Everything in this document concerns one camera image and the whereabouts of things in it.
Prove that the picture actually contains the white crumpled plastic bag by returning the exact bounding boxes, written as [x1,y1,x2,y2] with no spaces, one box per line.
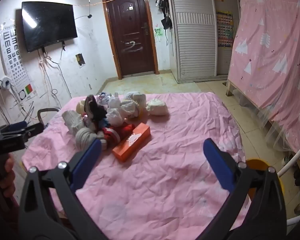
[106,99,127,127]

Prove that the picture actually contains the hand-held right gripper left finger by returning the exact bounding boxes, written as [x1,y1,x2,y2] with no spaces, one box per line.
[18,138,108,240]

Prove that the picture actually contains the white louvred wardrobe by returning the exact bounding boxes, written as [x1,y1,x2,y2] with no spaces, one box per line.
[166,0,240,83]

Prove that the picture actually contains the black wall television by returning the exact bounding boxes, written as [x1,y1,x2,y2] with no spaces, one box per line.
[22,1,78,53]

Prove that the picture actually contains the pink bedsheet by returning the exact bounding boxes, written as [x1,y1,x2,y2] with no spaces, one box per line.
[21,92,248,240]

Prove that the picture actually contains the white blue printed plastic wrapper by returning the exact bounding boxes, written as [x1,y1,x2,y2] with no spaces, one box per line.
[97,92,115,105]

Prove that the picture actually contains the small black hanging bag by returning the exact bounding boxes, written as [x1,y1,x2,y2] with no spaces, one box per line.
[161,16,173,30]

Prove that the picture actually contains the white eye chart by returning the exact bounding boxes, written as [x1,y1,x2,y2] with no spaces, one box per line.
[0,25,37,103]

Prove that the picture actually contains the white cloth bundle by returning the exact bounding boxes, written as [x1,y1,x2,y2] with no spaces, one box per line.
[146,99,168,116]

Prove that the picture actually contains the white power strip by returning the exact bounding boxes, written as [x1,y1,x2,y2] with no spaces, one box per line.
[0,76,13,90]

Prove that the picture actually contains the dark brown door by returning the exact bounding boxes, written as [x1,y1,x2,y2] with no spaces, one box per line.
[102,0,159,80]

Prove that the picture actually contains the white yellow knit bundle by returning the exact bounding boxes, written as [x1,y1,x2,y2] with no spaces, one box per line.
[121,92,147,118]

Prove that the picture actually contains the white metal chair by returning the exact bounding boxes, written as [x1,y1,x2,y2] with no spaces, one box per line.
[277,130,300,227]

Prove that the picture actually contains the pink tree print curtain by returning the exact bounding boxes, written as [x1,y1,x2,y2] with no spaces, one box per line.
[227,0,300,178]

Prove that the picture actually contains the yellow bin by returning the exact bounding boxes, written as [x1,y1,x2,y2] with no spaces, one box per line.
[245,159,285,205]

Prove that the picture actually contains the colourful chart poster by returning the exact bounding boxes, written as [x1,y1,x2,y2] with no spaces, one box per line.
[216,10,234,48]

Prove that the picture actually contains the orange box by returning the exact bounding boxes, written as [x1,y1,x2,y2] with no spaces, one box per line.
[112,123,151,161]

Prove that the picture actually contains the white sheer bed skirt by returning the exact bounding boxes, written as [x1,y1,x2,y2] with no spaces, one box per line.
[257,110,300,153]

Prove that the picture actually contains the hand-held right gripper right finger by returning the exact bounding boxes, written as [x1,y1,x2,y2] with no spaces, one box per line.
[203,138,288,240]

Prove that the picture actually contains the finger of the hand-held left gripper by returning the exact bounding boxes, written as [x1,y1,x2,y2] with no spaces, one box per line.
[0,123,45,138]
[1,121,28,133]

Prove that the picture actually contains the person's left hand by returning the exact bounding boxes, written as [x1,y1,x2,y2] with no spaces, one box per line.
[0,153,16,198]

